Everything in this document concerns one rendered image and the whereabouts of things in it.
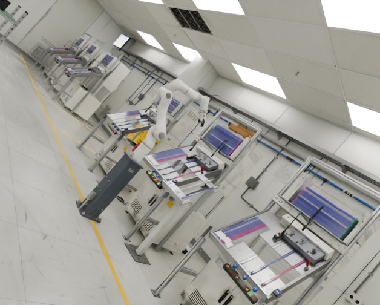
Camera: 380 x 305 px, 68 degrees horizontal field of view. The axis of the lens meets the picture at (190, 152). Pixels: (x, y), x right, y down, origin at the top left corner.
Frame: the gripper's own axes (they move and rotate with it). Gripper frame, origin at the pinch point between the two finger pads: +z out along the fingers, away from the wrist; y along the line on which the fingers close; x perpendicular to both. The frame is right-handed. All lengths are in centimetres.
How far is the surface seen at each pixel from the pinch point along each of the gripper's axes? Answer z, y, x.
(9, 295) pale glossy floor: -3, -162, 149
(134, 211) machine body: 121, -6, 71
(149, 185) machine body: 98, 14, 50
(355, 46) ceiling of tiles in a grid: -95, -17, -142
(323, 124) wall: 47, 65, -236
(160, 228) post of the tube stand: 76, -72, 52
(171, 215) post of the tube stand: 65, -67, 41
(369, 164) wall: 53, -30, -243
